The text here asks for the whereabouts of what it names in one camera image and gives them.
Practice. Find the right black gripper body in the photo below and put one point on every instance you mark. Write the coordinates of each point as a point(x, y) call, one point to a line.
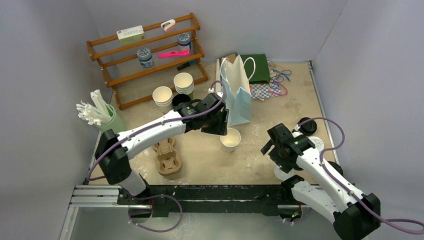
point(286, 164)

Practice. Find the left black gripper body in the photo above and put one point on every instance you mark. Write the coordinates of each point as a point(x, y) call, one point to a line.
point(216, 124)

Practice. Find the single white paper cup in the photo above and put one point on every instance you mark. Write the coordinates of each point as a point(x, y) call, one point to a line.
point(230, 141)

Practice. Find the light blue paper bag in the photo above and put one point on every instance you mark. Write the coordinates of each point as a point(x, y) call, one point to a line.
point(235, 77)

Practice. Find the white cup stack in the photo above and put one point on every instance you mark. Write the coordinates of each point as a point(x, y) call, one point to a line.
point(184, 84)
point(163, 97)

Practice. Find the white cup lid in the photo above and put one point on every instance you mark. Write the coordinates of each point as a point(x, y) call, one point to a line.
point(281, 175)
point(318, 142)

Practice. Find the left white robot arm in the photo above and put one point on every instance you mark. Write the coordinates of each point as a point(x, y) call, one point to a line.
point(115, 150)

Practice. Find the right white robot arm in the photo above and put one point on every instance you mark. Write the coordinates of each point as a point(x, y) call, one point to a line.
point(353, 214)

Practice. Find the black paper cup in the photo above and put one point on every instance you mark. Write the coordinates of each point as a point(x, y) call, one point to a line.
point(180, 99)

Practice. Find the stacked black cup lids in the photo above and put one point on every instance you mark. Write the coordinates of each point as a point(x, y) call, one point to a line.
point(337, 167)

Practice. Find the checkered patterned paper bag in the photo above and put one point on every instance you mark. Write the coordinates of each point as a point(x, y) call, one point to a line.
point(267, 90)

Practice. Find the brown pulp cup carrier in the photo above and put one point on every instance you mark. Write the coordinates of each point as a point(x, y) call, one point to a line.
point(168, 160)

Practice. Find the black blue marker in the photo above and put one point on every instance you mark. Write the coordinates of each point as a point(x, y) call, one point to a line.
point(186, 65)

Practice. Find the green paper bag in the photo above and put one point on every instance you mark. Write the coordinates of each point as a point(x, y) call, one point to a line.
point(256, 68)

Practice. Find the pink marker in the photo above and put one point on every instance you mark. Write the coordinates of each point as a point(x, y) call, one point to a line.
point(174, 54)

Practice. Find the right blue white jar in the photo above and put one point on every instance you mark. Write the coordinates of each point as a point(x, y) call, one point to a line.
point(184, 42)

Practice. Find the blue white jar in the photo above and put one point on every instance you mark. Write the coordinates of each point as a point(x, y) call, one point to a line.
point(145, 57)
point(184, 42)

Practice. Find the wooden shelf rack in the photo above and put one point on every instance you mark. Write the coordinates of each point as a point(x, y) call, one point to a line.
point(133, 53)

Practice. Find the left blue white jar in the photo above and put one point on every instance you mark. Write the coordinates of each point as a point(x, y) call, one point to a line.
point(145, 57)

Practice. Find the green straw holder cup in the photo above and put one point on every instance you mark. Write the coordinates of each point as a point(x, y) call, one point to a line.
point(116, 123)

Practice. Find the pink white stapler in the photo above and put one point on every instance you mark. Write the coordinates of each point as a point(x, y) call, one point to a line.
point(168, 25)

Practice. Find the white wrapped straws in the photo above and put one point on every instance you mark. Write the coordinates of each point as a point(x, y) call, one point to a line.
point(96, 113)

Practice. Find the white green box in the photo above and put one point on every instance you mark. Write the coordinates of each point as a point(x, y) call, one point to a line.
point(131, 35)

